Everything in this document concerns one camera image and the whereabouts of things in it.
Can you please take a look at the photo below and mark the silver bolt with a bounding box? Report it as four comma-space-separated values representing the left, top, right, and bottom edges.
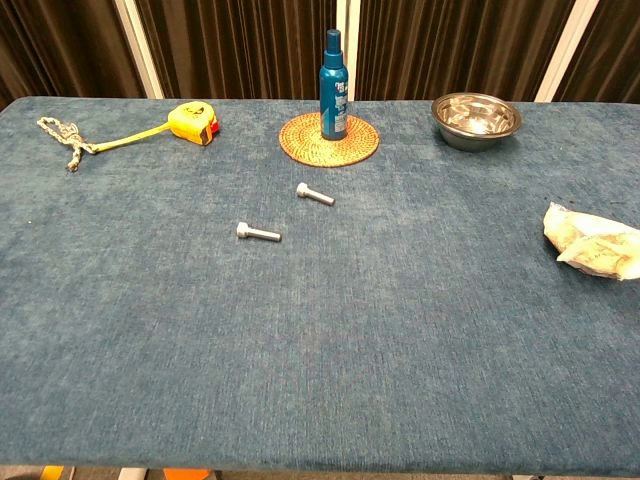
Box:
236, 221, 283, 244
295, 182, 336, 207

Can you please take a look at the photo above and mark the blue fabric tablecloth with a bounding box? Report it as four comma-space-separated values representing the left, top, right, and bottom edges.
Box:
0, 96, 640, 476

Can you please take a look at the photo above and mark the round woven rattan coaster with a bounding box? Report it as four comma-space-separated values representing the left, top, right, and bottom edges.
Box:
278, 111, 381, 169

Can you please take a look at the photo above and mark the blue spray bottle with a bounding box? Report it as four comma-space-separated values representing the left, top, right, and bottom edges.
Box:
318, 28, 350, 142

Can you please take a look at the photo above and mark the yellow tape measure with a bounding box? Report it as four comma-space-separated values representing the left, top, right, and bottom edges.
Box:
92, 100, 221, 152

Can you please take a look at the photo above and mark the stainless steel bowl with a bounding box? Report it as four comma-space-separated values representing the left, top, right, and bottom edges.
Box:
430, 92, 523, 153

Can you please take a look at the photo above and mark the dark brown pleated curtain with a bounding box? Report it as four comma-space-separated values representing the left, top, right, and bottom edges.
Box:
0, 0, 146, 109
355, 0, 576, 103
134, 0, 339, 100
554, 0, 640, 105

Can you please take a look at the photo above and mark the crumpled clear plastic packet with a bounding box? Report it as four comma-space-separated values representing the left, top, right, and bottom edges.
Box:
542, 201, 640, 282

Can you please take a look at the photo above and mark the white frame post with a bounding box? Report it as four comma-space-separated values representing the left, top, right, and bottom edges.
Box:
335, 0, 362, 101
533, 0, 601, 103
113, 0, 166, 100

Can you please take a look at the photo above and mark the beige knotted rope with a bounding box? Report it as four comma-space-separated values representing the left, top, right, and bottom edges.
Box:
37, 116, 97, 173

